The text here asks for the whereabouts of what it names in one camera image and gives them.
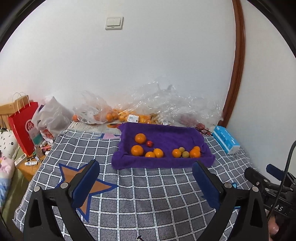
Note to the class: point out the purple towel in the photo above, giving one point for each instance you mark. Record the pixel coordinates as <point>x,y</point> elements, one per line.
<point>165,138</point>

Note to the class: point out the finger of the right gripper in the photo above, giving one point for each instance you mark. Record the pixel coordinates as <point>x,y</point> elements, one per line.
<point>274,171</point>
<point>255,178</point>

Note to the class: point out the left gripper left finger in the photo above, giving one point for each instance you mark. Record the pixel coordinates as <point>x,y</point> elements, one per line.
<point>40,221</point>

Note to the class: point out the wooden bedside table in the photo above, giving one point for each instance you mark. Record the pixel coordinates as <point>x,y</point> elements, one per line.
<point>28,165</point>

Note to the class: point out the red paper shopping bag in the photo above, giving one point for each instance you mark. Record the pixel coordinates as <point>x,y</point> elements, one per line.
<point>21,121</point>

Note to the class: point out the clear bag of tangerines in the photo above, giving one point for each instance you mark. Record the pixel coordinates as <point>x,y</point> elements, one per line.
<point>93,109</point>

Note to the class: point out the white plastic bag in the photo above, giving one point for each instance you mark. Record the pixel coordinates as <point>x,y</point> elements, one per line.
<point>51,118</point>

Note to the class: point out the large orange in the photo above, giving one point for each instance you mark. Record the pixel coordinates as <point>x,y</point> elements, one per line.
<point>137,150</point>
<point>195,153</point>

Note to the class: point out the spotted white pillow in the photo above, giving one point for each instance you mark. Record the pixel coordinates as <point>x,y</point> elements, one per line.
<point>8,144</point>

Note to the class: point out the pale green-yellow small fruit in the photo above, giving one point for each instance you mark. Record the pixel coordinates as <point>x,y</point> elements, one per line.
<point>181,149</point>

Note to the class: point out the small round longan fruit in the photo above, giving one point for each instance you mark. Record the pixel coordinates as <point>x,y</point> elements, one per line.
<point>185,154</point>

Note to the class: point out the large clear plastic bag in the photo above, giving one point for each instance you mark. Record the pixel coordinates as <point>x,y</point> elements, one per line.
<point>168,106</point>

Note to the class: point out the small red apple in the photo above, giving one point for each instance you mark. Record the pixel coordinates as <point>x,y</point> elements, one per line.
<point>149,144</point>

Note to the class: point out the right hand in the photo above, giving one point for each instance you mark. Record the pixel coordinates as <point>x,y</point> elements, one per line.
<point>273,227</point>

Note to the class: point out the small yellow-orange citrus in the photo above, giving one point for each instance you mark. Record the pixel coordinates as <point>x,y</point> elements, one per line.
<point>176,153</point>

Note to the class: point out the blue tissue pack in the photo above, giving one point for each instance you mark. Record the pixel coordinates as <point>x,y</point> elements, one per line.
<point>228,143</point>

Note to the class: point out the brown wooden door frame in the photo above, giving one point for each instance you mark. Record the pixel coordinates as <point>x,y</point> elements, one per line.
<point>238,64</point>

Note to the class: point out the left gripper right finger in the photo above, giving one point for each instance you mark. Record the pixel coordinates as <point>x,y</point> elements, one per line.
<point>251,222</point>

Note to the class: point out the grey checked star blanket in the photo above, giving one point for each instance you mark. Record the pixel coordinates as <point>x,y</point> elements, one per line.
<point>154,204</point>

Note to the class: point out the white wall switch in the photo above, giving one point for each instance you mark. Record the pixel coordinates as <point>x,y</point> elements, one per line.
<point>114,23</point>

